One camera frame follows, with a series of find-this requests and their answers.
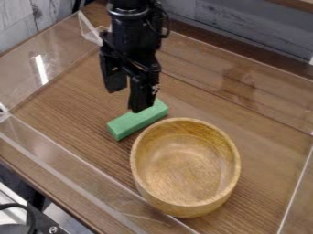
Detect green rectangular block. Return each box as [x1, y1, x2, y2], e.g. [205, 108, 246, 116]
[106, 99, 168, 141]

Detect brown wooden bowl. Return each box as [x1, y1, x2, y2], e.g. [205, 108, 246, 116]
[129, 117, 240, 218]

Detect clear acrylic tray walls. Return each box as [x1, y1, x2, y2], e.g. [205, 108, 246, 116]
[0, 17, 313, 234]

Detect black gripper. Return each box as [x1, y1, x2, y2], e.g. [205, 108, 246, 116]
[98, 12, 163, 113]

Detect clear acrylic corner bracket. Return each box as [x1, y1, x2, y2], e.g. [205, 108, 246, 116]
[77, 12, 110, 47]

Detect black metal table bracket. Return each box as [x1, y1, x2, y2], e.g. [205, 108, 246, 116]
[25, 204, 68, 234]

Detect black cable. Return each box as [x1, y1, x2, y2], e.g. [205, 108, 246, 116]
[0, 202, 36, 234]

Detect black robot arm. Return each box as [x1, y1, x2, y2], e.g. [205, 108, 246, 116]
[98, 0, 163, 113]

